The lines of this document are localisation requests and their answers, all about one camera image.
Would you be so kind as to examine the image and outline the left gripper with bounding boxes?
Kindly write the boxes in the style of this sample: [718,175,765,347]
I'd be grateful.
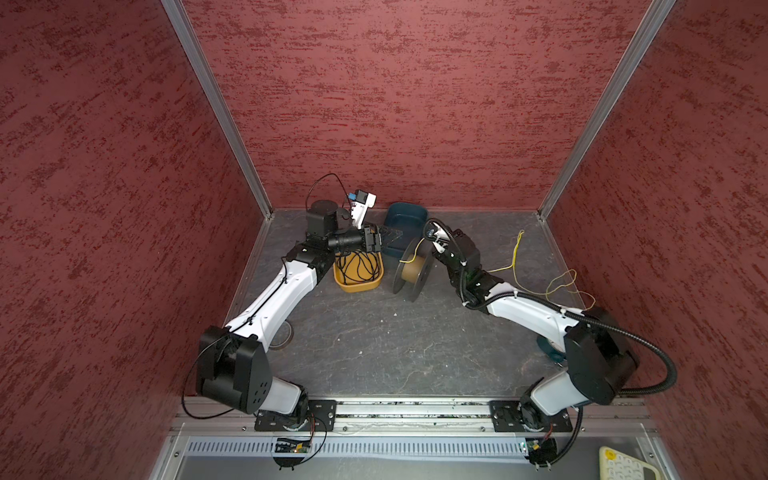
[328,218,402,254]

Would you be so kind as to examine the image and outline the black cable spool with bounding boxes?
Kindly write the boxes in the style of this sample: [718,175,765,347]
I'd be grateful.
[392,238,435,302]

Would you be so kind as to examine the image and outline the yellow cable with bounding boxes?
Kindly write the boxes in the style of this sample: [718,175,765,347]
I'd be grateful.
[398,230,598,312]

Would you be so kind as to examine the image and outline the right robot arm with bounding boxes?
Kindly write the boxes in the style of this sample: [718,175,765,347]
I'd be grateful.
[423,218,638,431]

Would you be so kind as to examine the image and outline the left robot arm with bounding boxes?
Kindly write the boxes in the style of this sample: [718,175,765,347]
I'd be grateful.
[195,190,382,429]

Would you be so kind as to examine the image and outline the yellow plastic bin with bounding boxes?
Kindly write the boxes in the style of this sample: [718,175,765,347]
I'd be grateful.
[333,252,384,293]

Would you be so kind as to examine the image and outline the teal plastic bin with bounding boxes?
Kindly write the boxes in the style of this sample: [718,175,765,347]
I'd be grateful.
[382,202,429,258]

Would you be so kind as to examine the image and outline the black corrugated conduit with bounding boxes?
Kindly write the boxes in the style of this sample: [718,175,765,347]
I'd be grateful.
[433,226,677,404]

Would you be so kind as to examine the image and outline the brown tape roll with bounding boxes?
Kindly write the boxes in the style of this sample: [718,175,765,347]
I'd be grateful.
[269,320,294,351]

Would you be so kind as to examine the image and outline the yellow white calculator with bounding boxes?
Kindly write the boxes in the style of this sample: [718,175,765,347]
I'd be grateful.
[598,446,662,480]

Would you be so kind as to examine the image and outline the black cable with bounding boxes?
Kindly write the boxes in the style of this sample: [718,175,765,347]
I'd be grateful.
[337,250,382,284]

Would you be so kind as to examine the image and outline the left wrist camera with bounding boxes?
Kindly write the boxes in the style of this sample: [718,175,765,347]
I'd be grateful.
[348,190,377,229]

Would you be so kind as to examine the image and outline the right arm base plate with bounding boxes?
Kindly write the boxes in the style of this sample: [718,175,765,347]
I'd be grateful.
[488,400,573,434]

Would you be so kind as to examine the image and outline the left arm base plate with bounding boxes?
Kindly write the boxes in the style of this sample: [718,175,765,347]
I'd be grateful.
[254,399,338,433]

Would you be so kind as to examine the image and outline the aluminium front rail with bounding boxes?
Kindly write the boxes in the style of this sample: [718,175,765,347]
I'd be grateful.
[170,396,659,438]

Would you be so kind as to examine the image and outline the perforated cable tray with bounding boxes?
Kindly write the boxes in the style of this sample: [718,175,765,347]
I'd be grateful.
[184,436,528,463]

